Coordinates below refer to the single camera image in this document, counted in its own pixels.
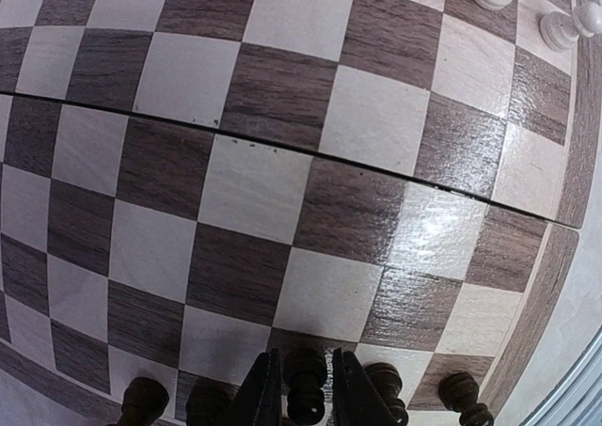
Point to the dark piece back rank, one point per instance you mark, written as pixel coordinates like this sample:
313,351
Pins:
459,393

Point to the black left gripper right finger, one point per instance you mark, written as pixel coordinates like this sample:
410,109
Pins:
355,399

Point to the dark chess piece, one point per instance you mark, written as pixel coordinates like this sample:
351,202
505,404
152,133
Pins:
144,401

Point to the dark piece mid file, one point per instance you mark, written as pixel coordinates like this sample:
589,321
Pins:
388,383

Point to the wooden chess board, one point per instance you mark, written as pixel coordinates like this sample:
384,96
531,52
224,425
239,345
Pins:
188,183

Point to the white chess pieces row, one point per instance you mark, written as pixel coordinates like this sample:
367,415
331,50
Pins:
559,30

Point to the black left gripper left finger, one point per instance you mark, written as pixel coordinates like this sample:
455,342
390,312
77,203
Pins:
258,400

